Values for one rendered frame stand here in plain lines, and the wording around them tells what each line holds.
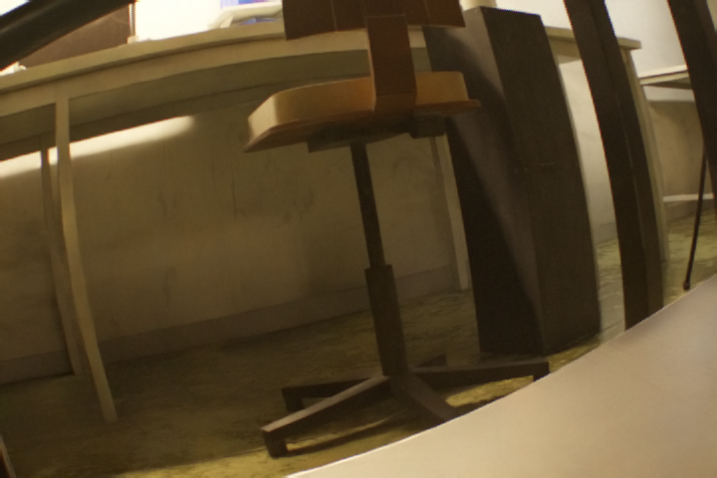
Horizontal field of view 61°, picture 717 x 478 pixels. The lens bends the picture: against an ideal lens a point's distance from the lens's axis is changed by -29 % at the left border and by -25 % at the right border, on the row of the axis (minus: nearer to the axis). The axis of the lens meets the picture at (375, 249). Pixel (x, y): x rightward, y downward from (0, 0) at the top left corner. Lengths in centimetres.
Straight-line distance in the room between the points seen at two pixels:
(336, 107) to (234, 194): 158
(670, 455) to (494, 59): 150
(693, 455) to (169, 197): 252
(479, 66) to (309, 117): 65
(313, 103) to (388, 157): 186
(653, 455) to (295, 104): 102
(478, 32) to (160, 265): 146
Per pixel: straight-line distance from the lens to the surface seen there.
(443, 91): 135
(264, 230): 287
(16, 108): 178
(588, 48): 99
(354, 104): 130
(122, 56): 178
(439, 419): 128
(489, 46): 180
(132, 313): 270
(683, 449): 37
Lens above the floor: 43
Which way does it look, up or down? 4 degrees down
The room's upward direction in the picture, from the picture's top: 9 degrees counter-clockwise
